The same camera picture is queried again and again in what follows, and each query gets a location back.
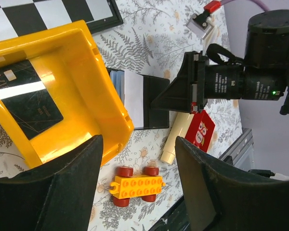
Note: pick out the red owl toy block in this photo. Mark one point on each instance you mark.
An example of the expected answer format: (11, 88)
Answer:
(201, 130)

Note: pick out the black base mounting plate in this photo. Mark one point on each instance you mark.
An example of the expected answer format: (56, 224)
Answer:
(175, 219)

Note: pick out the yellow plastic bin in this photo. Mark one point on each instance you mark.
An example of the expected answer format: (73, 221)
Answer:
(70, 66)

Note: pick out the black white chessboard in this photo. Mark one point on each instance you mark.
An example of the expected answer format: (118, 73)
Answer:
(22, 17)

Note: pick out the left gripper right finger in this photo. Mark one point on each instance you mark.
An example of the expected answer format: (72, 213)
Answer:
(221, 197)

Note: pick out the orange toy car block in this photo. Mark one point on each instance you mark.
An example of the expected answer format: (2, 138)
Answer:
(126, 185)

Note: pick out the black card in bin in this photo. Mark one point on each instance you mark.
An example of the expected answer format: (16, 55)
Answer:
(25, 96)

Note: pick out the black leather card holder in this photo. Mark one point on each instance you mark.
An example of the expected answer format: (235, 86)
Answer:
(137, 92)

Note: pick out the cream toy microphone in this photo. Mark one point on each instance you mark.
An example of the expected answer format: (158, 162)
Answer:
(179, 128)

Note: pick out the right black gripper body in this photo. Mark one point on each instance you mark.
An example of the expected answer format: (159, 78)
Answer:
(230, 80)

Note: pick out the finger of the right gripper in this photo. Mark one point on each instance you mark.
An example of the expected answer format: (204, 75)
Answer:
(177, 96)

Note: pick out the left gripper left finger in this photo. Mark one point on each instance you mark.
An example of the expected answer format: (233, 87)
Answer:
(56, 196)

